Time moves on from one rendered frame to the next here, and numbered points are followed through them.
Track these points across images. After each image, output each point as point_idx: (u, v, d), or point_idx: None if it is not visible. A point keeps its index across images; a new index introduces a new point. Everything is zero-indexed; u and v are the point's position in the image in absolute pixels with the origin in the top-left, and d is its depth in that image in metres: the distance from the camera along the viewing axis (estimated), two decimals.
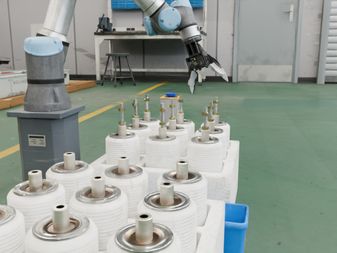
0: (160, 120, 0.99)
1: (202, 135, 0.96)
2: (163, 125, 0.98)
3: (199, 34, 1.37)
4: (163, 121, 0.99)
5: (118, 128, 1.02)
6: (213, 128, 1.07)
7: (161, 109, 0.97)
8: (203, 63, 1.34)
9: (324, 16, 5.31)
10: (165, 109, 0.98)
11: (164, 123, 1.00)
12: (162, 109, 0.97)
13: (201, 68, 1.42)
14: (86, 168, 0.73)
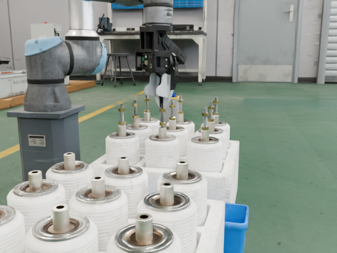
0: (162, 120, 0.99)
1: (202, 135, 0.96)
2: (159, 124, 0.99)
3: (168, 23, 0.90)
4: (161, 121, 0.99)
5: (118, 128, 1.02)
6: (213, 128, 1.07)
7: (159, 109, 0.99)
8: (152, 68, 0.90)
9: (324, 16, 5.31)
10: (161, 110, 0.98)
11: (164, 124, 0.98)
12: (159, 109, 0.99)
13: None
14: (86, 168, 0.73)
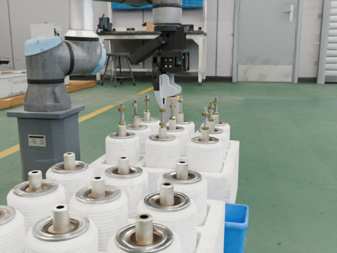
0: (163, 121, 0.99)
1: (202, 135, 0.96)
2: (165, 124, 1.00)
3: None
4: (163, 121, 0.99)
5: (118, 128, 1.02)
6: (213, 128, 1.07)
7: (165, 109, 0.98)
8: (187, 67, 0.96)
9: (324, 16, 5.31)
10: (161, 109, 0.99)
11: (159, 124, 0.99)
12: (165, 109, 0.99)
13: None
14: (86, 168, 0.73)
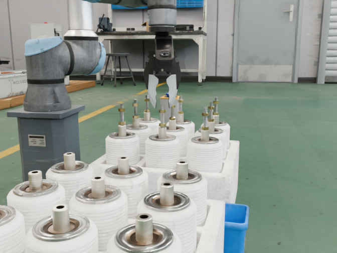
0: (160, 122, 0.99)
1: (202, 135, 0.96)
2: (161, 126, 0.98)
3: (148, 25, 0.95)
4: (162, 123, 0.99)
5: (118, 128, 1.02)
6: (213, 128, 1.07)
7: (160, 110, 0.98)
8: None
9: (324, 16, 5.31)
10: (165, 111, 0.98)
11: (165, 125, 1.00)
12: (161, 110, 0.97)
13: (165, 71, 0.96)
14: (86, 168, 0.73)
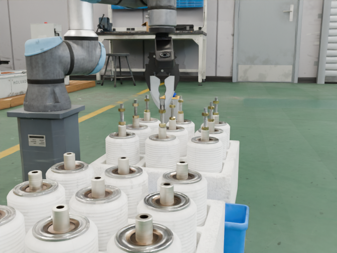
0: (162, 122, 0.99)
1: (202, 135, 0.96)
2: (165, 126, 0.99)
3: (148, 26, 0.95)
4: (163, 122, 0.99)
5: (118, 128, 1.02)
6: (213, 128, 1.07)
7: (165, 110, 0.98)
8: None
9: (324, 16, 5.31)
10: (162, 111, 0.99)
11: (159, 125, 1.00)
12: (165, 110, 0.98)
13: (165, 72, 0.96)
14: (86, 168, 0.73)
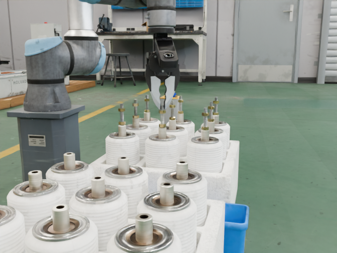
0: (163, 122, 0.99)
1: (202, 135, 0.96)
2: (160, 126, 1.00)
3: (148, 26, 0.95)
4: (161, 123, 0.99)
5: (118, 128, 1.02)
6: (213, 128, 1.07)
7: (161, 110, 0.99)
8: None
9: (324, 16, 5.31)
10: (159, 112, 0.98)
11: (162, 126, 0.98)
12: (160, 110, 0.99)
13: (166, 73, 0.96)
14: (86, 168, 0.73)
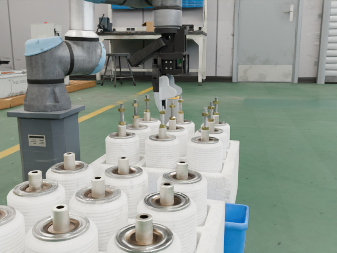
0: (161, 123, 0.99)
1: (202, 135, 0.96)
2: (160, 127, 0.99)
3: None
4: (162, 124, 0.99)
5: (118, 128, 1.02)
6: (213, 128, 1.07)
7: (159, 111, 0.98)
8: (187, 69, 0.97)
9: (324, 16, 5.31)
10: (164, 112, 0.98)
11: (165, 126, 0.99)
12: (160, 111, 0.98)
13: None
14: (86, 168, 0.73)
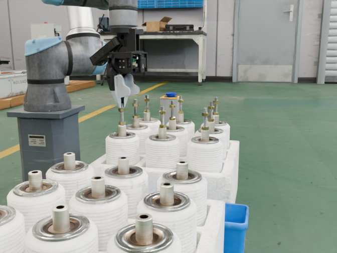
0: (164, 123, 0.99)
1: (202, 135, 0.96)
2: (161, 126, 1.00)
3: None
4: (161, 123, 0.99)
5: (118, 128, 1.02)
6: (213, 128, 1.07)
7: (162, 111, 0.99)
8: (144, 68, 0.98)
9: (324, 16, 5.31)
10: (159, 112, 0.98)
11: (161, 127, 0.98)
12: (161, 111, 0.99)
13: (116, 72, 0.99)
14: (86, 168, 0.73)
